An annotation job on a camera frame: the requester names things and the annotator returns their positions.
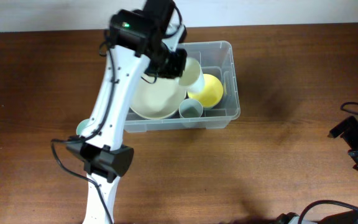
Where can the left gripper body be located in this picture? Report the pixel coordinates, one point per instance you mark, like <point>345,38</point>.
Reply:
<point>169,63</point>

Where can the cream plastic cup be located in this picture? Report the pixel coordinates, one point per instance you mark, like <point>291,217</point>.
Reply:
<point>192,79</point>

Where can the beige plate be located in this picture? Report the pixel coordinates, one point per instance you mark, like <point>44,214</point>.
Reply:
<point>157,100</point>

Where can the grey translucent plastic cup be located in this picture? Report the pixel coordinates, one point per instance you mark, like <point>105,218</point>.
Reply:
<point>190,108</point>

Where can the yellow plastic bowl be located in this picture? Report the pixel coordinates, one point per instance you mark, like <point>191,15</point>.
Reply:
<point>212,93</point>

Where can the mint green plastic cup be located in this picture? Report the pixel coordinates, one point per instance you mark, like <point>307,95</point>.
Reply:
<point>81,126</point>

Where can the white plastic bowl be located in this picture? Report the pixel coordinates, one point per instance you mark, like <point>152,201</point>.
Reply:
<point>213,107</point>

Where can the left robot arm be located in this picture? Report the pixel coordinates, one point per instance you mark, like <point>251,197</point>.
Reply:
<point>137,43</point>

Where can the clear plastic storage container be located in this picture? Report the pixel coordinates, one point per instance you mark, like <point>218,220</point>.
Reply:
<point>215,58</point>

